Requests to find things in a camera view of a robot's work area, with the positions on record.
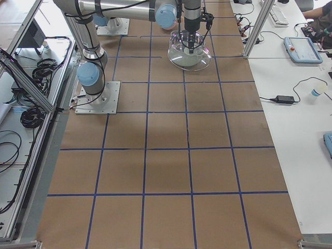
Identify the white keyboard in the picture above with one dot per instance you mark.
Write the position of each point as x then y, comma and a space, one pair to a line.
277, 17

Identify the pale green pot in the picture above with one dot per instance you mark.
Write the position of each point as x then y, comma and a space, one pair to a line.
182, 37

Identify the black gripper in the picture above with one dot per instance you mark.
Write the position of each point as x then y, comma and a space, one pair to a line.
191, 25

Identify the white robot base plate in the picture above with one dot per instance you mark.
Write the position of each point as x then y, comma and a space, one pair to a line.
106, 103

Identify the aluminium frame post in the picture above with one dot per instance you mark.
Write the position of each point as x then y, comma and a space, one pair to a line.
263, 14

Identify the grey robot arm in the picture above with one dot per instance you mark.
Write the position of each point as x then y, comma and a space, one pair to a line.
138, 40
111, 24

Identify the black power brick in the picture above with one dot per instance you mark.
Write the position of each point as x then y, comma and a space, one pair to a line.
283, 99

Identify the glass pot lid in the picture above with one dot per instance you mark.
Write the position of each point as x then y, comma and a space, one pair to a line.
179, 56

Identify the paper cup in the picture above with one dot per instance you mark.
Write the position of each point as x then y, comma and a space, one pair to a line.
317, 91

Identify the aluminium frame rail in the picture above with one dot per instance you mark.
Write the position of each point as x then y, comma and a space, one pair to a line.
22, 148

